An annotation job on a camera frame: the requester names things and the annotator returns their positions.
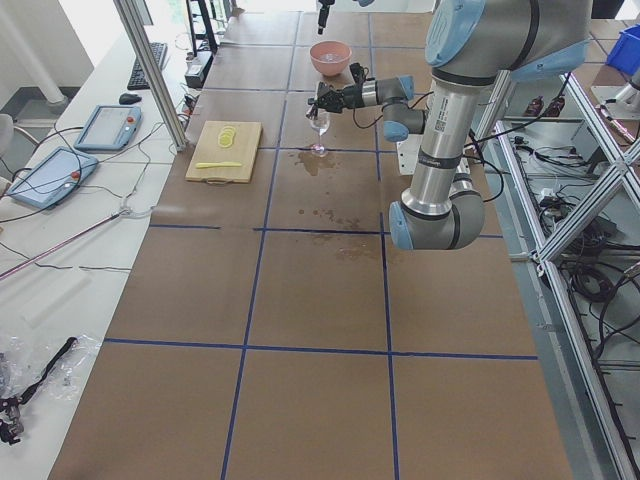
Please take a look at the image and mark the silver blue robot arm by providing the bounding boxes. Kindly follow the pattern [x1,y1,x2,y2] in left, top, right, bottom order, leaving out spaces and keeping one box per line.
[317,0,373,35]
[307,0,592,250]

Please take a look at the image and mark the wooden cutting board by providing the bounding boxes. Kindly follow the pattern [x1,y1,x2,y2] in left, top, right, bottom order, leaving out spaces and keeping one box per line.
[185,121,262,183]

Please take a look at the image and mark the clear ice cubes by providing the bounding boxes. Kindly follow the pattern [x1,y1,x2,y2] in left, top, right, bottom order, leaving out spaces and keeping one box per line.
[319,52,343,65]

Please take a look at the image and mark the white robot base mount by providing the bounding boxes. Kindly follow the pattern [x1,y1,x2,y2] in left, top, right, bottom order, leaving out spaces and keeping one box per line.
[395,127,471,177]

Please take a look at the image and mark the aluminium frame post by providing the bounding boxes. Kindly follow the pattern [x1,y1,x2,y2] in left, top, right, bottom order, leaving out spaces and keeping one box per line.
[113,0,188,152]

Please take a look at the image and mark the pink bowl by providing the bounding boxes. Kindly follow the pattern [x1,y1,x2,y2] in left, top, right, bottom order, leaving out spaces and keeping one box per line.
[309,41,352,77]

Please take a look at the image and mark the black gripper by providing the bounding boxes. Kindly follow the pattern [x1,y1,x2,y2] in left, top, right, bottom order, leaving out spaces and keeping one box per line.
[315,82,365,114]
[317,0,332,35]

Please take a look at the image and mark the yellow plastic knife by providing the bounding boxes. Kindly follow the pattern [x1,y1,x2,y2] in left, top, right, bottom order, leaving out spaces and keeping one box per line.
[195,161,243,169]

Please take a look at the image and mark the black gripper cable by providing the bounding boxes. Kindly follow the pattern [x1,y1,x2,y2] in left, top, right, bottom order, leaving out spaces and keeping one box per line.
[351,89,436,129]

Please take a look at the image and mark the clear wine glass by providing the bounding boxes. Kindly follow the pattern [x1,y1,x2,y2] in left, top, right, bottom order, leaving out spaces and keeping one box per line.
[309,111,331,157]

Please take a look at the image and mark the steel cocktail jigger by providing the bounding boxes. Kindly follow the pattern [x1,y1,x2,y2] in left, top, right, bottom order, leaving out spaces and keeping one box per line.
[305,98,323,120]

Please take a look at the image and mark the black strap tool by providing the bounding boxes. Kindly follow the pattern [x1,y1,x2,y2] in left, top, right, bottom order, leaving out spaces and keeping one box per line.
[1,337,78,445]

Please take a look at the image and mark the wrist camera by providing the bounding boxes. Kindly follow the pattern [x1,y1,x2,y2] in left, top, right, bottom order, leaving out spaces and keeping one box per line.
[349,62,374,85]

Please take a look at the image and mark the black keyboard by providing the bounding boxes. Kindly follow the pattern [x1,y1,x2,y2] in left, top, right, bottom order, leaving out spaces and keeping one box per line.
[126,41,170,92]

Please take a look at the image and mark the blue teach pendant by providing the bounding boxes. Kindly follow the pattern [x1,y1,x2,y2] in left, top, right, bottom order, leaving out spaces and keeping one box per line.
[6,147,98,209]
[74,105,142,153]

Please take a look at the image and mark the metal cutting board handle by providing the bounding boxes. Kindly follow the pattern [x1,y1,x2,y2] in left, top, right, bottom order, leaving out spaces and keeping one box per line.
[205,179,232,186]

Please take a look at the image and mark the clear plastic bag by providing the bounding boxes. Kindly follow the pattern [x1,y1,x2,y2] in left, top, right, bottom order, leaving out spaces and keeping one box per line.
[1,335,102,402]

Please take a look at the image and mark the black computer mouse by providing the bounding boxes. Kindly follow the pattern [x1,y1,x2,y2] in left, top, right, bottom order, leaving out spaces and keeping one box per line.
[119,93,142,105]

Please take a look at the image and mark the blue plastic bin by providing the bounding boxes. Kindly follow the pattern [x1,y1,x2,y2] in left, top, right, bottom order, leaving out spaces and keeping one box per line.
[606,24,640,75]

